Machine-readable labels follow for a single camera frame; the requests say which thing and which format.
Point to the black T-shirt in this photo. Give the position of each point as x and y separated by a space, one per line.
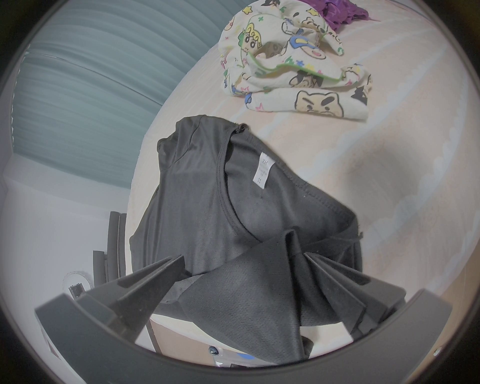
243 225

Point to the purple garment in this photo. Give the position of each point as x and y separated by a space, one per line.
337 13

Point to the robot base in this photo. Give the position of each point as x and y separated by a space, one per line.
236 358

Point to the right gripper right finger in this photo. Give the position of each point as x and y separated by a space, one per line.
348 296

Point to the blue-green curtain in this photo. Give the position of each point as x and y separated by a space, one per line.
131 41
82 131

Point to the white printed pyjama garment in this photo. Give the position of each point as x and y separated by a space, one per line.
285 75

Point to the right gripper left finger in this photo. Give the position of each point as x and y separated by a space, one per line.
146 285

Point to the bed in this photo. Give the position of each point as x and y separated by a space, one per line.
405 168

